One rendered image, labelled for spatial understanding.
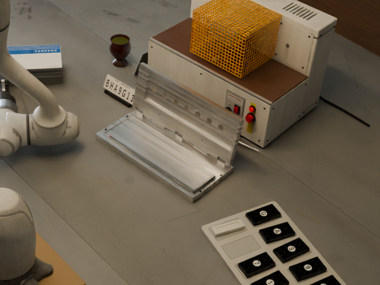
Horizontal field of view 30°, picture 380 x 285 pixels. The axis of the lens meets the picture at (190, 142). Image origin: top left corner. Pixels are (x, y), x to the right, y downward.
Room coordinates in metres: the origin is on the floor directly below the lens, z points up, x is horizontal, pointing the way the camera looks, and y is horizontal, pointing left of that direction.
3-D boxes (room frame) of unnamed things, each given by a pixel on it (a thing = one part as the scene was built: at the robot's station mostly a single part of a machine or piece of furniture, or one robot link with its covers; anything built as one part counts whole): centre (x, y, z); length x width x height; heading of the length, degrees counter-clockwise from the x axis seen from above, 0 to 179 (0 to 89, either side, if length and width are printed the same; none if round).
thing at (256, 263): (1.34, -0.22, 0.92); 0.10 x 0.05 x 0.01; 123
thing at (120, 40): (2.32, 0.30, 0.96); 0.09 x 0.09 x 0.11
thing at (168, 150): (1.79, 0.09, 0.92); 0.44 x 0.21 x 0.04; 52
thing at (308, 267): (1.34, -0.37, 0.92); 0.10 x 0.05 x 0.01; 119
